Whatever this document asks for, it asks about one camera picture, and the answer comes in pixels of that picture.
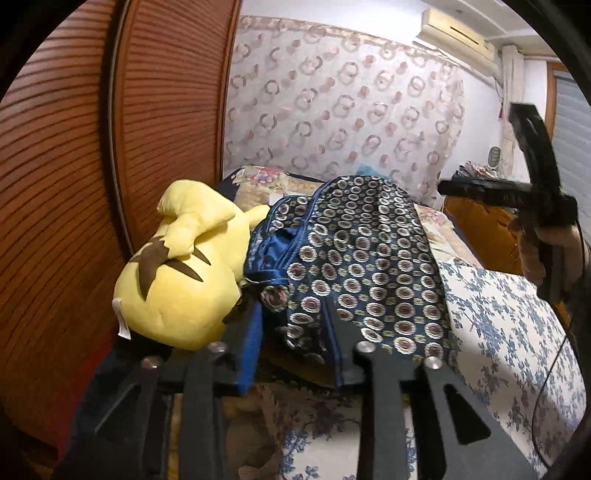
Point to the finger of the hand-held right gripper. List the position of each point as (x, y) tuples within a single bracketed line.
[(485, 190), (531, 134)]

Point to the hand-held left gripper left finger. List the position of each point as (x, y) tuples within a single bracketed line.
[(249, 350)]

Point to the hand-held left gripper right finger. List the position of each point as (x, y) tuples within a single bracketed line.
[(341, 360)]

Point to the navy circle-patterned satin garment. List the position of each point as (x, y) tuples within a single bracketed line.
[(369, 258)]

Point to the person's right hand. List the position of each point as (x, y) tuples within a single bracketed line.
[(572, 249)]

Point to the stack of magazines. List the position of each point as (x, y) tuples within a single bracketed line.
[(475, 170)]

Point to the small desk fan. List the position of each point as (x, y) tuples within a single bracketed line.
[(496, 158)]

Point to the wooden sideboard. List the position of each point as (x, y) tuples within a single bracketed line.
[(489, 230)]

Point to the grey window blind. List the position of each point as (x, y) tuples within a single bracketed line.
[(572, 120)]

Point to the tied beige drape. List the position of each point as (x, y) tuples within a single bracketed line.
[(510, 69)]

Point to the yellow plush toy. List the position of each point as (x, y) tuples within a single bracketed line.
[(184, 295)]

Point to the white blue-flowered bed sheet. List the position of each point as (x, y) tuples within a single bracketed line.
[(498, 332)]

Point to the blue cloth bundle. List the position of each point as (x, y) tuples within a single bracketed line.
[(369, 170)]

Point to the sheer circle-patterned curtain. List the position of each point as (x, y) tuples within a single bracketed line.
[(346, 101)]

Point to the wooden louvered wardrobe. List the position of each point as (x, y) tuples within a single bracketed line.
[(115, 161)]

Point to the beige wall air conditioner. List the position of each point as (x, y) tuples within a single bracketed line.
[(457, 34)]

